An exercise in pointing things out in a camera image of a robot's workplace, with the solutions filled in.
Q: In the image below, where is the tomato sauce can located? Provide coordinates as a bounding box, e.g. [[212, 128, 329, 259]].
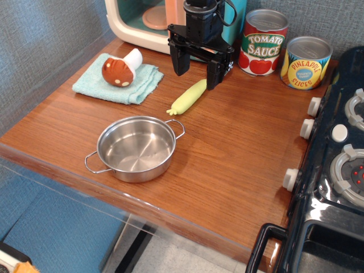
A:
[[238, 9, 289, 76]]

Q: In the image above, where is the pineapple slices can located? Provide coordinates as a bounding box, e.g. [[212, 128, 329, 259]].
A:
[[280, 36, 333, 90]]

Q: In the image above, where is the light blue folded cloth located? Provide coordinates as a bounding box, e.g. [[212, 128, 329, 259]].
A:
[[72, 53, 164, 105]]

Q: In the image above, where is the stainless steel pot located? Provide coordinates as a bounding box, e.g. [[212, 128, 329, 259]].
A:
[[84, 116, 185, 183]]

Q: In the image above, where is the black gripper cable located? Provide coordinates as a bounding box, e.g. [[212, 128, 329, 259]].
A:
[[217, 0, 238, 27]]

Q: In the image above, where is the toy microwave oven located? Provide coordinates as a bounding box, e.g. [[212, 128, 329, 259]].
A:
[[105, 0, 247, 54]]

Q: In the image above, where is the yellow toy spoon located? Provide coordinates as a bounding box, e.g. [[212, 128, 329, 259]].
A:
[[166, 79, 207, 115]]

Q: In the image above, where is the brown toy mushroom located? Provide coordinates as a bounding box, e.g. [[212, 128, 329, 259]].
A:
[[102, 48, 143, 88]]

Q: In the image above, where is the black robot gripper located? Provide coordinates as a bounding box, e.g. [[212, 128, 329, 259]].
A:
[[168, 1, 234, 90]]

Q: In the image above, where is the black toy stove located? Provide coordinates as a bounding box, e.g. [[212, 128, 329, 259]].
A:
[[246, 46, 363, 272]]

